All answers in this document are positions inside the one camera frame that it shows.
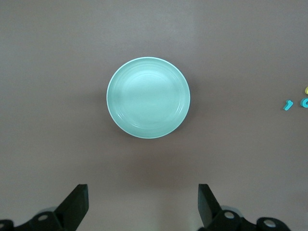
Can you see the brown table cover sheet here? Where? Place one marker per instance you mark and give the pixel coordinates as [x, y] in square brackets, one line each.
[48, 48]

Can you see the teal letter r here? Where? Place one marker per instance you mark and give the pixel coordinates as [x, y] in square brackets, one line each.
[286, 106]

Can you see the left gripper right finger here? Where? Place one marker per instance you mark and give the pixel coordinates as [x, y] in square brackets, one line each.
[207, 207]

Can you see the teal letter c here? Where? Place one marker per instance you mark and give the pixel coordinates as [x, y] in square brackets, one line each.
[302, 103]

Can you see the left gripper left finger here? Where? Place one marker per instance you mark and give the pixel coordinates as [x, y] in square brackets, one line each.
[77, 204]

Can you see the yellow letter a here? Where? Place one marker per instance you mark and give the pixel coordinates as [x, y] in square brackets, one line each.
[306, 90]

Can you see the green plate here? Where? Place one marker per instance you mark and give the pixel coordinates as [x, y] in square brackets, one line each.
[148, 97]

